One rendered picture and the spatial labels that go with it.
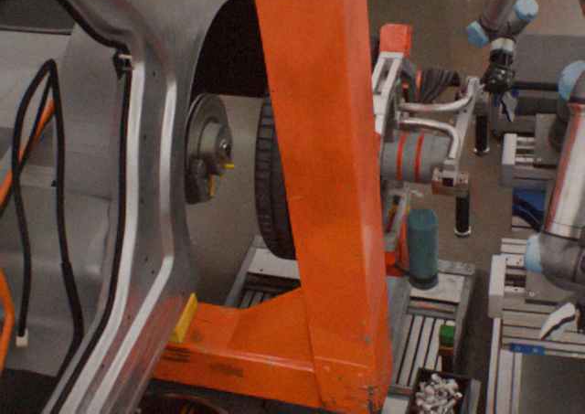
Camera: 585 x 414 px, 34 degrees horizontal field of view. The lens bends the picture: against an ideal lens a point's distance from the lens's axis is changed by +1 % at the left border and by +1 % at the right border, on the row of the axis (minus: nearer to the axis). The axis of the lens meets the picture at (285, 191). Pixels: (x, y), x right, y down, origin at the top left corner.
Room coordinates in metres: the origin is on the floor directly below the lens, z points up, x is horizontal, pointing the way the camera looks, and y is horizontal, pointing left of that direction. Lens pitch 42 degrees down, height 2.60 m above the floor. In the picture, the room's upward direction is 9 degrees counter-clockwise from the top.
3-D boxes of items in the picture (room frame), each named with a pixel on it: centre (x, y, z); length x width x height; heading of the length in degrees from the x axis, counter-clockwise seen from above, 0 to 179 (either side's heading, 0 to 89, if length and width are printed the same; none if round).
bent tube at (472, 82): (2.09, -0.45, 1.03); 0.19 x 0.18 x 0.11; 67
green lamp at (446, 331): (1.55, -0.35, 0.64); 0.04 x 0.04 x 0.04; 67
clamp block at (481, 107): (2.12, -0.56, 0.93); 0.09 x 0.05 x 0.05; 67
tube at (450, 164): (1.90, -0.38, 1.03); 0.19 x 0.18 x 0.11; 67
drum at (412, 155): (2.02, -0.37, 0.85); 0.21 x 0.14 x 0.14; 67
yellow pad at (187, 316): (1.71, 0.37, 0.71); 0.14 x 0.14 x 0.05; 67
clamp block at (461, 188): (1.81, -0.42, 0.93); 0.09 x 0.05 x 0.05; 67
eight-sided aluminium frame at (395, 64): (2.04, -0.30, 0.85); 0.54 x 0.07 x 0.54; 157
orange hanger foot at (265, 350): (1.65, 0.21, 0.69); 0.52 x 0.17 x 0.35; 67
